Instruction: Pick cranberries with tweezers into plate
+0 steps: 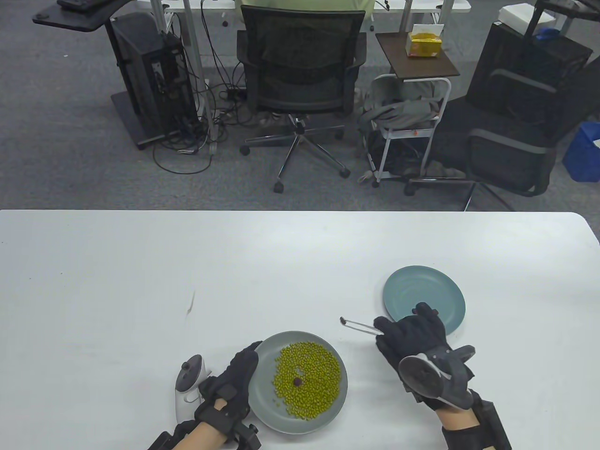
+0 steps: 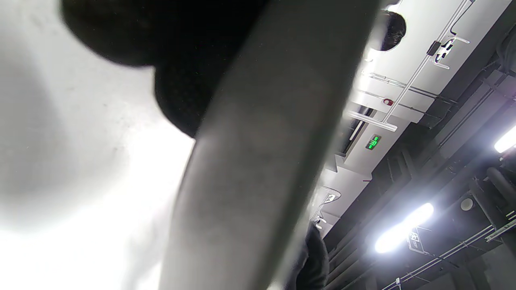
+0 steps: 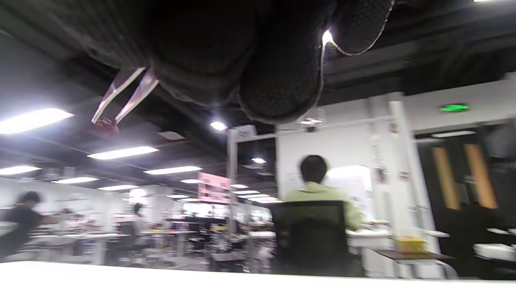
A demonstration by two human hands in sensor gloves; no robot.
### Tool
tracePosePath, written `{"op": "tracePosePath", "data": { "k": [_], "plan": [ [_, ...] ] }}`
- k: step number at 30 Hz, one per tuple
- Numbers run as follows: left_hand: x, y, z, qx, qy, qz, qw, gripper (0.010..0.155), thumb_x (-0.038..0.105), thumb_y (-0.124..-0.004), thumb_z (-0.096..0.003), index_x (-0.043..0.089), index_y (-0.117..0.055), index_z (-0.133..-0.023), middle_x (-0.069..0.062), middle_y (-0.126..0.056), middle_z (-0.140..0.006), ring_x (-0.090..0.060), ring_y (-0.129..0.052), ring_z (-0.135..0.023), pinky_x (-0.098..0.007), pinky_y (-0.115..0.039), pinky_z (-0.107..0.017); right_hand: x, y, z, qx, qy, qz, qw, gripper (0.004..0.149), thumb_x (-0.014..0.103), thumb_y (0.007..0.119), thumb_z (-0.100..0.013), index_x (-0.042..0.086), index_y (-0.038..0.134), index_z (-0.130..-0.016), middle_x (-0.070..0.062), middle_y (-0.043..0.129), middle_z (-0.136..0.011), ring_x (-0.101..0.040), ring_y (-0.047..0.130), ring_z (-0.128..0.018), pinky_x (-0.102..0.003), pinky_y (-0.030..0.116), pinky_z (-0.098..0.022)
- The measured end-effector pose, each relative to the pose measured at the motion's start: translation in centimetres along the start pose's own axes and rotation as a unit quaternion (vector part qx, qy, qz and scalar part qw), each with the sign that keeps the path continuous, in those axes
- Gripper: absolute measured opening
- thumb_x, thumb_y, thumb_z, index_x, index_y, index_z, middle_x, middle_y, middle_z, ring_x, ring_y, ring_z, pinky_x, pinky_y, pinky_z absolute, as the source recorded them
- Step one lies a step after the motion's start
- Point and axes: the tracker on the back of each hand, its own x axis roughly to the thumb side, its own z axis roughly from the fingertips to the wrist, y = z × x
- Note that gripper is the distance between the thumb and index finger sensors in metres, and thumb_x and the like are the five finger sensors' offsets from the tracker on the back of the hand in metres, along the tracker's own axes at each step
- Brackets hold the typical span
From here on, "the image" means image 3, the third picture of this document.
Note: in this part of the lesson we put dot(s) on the person's right hand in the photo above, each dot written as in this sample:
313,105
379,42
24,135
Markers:
242,40

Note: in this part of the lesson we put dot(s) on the metal tweezers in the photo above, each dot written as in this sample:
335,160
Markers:
114,88

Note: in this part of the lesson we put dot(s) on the dark red dried cranberry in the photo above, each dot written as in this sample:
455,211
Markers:
107,125

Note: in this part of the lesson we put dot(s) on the pink hanging sign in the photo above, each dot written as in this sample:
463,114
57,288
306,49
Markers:
213,189

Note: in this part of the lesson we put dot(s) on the row of ceiling light panels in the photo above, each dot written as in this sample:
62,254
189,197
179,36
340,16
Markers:
121,152

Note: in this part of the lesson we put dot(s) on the black mesh office chair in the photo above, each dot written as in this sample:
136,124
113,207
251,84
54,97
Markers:
310,237

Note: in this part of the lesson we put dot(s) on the green exit sign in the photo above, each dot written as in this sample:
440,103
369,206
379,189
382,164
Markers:
454,108

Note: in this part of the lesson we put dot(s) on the dark glass double door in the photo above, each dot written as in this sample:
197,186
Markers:
427,181

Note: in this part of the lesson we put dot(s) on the yellow tissue box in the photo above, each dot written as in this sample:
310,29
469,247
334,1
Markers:
410,245

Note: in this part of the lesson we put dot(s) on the brown side table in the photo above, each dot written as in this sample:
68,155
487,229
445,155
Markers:
411,256

